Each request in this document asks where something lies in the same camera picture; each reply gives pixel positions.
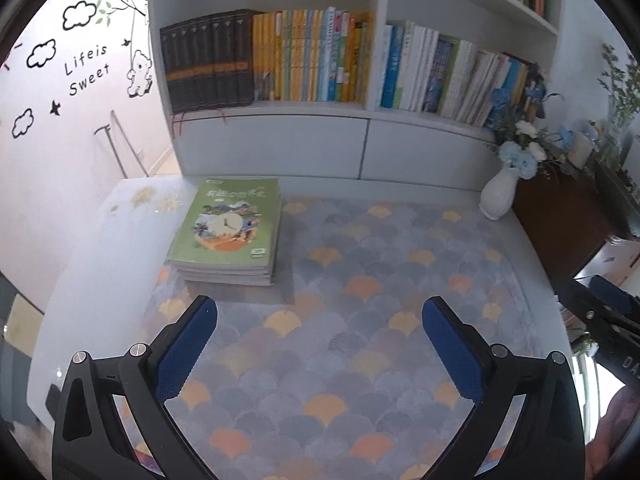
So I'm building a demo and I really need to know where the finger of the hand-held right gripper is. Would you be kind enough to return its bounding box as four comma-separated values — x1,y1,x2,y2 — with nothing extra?
591,276,634,318
554,277,624,342

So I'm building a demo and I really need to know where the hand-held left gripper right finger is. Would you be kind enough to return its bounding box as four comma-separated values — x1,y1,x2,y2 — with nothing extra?
421,296,586,480

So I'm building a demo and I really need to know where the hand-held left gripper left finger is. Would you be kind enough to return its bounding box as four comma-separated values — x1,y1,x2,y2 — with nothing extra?
52,295,221,480

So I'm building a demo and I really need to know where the stack of books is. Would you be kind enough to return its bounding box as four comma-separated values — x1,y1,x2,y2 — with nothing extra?
166,176,283,287

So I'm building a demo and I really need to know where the row of white blue books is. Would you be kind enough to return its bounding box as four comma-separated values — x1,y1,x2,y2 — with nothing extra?
380,20,543,128

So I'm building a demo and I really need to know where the row of black hardcover books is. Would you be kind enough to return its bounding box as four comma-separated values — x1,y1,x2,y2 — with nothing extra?
160,8,266,115

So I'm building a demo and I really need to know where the row of yellow spine books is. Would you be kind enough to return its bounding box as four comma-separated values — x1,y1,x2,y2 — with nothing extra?
251,6,376,103

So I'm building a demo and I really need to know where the person's right hand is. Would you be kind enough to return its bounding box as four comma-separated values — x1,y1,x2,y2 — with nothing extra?
587,385,640,480

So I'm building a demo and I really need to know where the brown wooden cabinet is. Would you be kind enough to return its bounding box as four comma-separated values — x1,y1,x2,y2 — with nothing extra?
510,160,640,281

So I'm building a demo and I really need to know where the scale pattern table mat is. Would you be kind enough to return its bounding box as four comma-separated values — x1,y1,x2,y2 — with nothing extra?
142,195,576,480

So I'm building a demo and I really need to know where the tan cushioned chair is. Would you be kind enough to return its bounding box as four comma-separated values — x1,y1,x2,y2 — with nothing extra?
0,270,48,366

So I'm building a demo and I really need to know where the grey walking cane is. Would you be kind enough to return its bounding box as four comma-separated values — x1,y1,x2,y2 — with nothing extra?
94,124,128,180

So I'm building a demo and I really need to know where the green leafy plant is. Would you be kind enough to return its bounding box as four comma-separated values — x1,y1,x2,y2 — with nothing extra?
597,42,640,161

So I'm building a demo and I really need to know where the white bookshelf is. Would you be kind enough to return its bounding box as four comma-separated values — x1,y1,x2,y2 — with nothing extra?
147,0,561,196

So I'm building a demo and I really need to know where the bear on swing sticker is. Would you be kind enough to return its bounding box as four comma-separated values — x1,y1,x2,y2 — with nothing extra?
125,10,155,98

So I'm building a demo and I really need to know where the grey long-handled mop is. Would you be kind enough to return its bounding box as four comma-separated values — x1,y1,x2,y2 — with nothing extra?
110,109,151,177

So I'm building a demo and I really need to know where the cloud wall sticker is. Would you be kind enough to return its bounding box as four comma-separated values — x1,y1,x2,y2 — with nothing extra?
62,1,98,31
26,39,57,68
11,108,35,138

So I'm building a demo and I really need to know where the black lettering wall sticker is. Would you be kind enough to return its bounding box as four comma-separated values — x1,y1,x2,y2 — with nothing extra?
64,45,111,97

